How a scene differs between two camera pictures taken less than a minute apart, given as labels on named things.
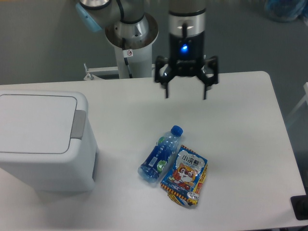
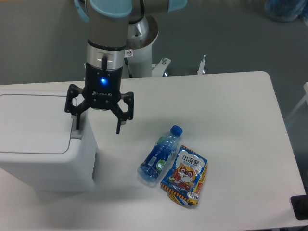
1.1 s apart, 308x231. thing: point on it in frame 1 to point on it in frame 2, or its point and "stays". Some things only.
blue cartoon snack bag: (184, 175) stays
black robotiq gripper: (186, 58) to (102, 90)
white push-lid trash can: (46, 140) stays
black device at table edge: (300, 204) stays
